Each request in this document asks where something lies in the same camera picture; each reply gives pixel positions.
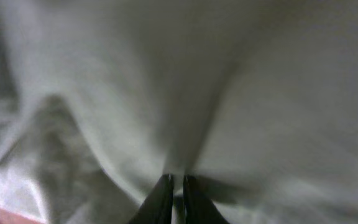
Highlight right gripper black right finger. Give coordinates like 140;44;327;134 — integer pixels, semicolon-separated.
183;175;229;224

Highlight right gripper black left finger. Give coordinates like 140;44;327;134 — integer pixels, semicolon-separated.
128;174;173;224

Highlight khaki shorts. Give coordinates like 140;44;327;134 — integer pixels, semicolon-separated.
0;0;358;223

